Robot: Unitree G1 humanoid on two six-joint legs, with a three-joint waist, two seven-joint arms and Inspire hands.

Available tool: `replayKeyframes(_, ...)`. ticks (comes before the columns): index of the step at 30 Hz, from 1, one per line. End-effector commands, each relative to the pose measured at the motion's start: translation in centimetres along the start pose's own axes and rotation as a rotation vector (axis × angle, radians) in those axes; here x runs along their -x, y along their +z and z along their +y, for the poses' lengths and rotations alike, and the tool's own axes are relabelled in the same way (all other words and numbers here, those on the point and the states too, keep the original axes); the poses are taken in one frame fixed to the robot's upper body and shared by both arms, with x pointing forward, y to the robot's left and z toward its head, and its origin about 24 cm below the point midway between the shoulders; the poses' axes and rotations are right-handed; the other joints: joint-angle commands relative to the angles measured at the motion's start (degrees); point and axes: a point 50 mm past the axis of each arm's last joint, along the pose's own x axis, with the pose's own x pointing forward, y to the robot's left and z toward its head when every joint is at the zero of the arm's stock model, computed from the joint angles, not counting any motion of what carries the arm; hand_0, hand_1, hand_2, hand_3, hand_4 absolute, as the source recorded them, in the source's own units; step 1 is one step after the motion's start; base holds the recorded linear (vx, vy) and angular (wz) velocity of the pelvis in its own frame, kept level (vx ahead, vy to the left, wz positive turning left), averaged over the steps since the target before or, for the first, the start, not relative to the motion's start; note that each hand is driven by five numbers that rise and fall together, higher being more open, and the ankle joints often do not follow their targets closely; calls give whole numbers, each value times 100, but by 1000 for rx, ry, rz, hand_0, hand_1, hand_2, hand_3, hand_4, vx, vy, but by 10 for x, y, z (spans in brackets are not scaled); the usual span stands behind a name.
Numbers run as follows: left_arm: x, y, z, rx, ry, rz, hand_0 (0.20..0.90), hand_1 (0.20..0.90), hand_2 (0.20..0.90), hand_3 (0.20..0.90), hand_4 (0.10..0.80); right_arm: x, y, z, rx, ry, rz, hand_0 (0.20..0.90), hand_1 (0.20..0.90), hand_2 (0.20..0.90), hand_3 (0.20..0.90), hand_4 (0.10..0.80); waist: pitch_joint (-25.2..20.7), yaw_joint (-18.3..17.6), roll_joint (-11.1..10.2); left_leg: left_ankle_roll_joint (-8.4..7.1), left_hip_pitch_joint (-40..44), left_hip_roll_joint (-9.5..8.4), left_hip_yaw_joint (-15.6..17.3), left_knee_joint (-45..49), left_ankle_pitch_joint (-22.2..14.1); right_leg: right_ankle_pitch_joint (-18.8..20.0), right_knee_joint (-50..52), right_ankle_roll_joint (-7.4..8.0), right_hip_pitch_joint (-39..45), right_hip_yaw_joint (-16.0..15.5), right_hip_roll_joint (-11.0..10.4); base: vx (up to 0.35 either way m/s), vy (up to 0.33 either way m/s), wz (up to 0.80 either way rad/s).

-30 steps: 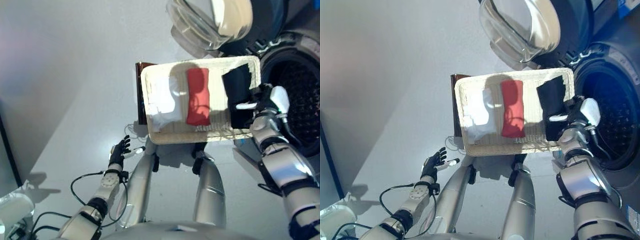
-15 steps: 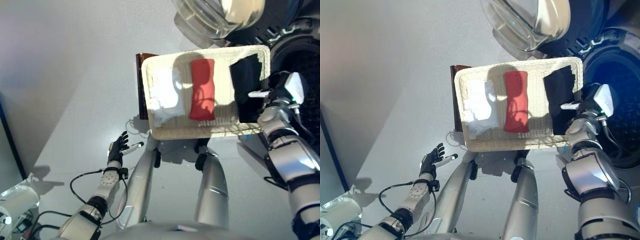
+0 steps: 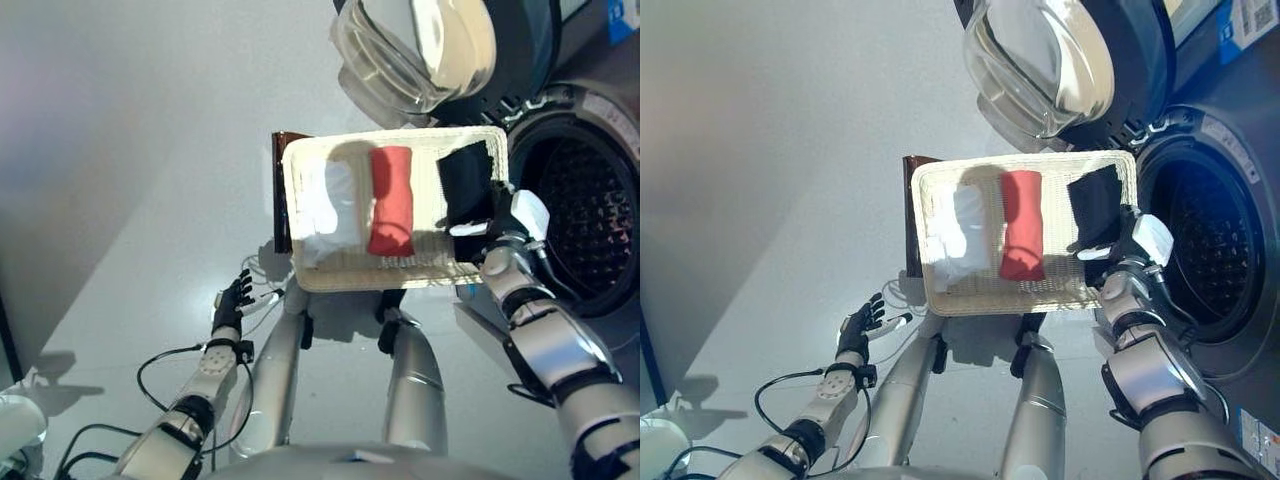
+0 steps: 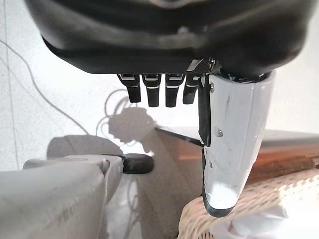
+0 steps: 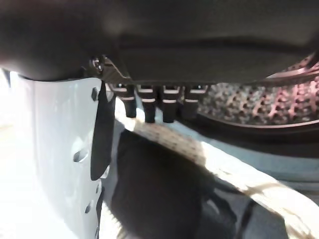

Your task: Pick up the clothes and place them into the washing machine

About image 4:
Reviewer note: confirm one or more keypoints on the silver left robot leg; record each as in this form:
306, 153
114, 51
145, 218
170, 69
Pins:
49, 199

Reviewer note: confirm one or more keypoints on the white wicker basket tray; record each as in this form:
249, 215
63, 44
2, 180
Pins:
261, 196

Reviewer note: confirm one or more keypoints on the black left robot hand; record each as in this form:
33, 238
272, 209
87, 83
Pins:
162, 37

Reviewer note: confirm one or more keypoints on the white cloth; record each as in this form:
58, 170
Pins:
254, 224

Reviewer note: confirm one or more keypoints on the brown wooden stool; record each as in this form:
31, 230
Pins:
286, 154

